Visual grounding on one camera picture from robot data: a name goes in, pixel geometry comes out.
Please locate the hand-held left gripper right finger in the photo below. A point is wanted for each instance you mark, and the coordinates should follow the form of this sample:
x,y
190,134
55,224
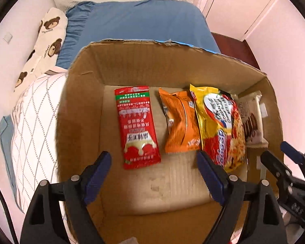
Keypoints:
x,y
211,175

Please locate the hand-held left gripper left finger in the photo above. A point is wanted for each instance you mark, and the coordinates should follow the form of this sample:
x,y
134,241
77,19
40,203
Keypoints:
x,y
98,176

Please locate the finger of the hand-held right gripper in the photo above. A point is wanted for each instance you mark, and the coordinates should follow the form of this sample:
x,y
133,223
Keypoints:
x,y
274,164
293,152

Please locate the printed cardboard box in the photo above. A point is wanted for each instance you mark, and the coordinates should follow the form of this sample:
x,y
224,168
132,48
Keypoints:
x,y
91,63

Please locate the white brown cookie packet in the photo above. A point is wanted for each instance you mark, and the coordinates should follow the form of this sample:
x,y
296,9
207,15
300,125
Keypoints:
x,y
253,122

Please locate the yellow instant noodle packet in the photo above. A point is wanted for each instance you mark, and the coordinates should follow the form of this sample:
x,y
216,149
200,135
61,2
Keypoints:
x,y
218,122

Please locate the orange snack packet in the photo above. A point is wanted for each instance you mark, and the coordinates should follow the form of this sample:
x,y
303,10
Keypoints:
x,y
181,127

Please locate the red sauce packet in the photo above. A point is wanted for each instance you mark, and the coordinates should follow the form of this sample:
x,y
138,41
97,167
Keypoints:
x,y
137,129

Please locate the white diamond pattern quilt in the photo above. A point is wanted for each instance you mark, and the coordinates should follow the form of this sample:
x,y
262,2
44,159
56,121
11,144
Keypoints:
x,y
35,132

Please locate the bear print pillow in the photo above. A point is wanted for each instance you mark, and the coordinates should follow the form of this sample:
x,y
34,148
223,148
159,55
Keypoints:
x,y
47,43

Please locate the white wardrobe door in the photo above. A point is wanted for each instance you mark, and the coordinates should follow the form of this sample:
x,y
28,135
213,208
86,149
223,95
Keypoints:
x,y
241,5

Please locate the blue bed sheet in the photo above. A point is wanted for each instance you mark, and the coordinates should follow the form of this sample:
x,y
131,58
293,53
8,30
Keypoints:
x,y
142,22

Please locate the white wall switch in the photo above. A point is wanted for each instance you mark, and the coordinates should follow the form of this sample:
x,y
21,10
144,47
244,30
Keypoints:
x,y
7,37

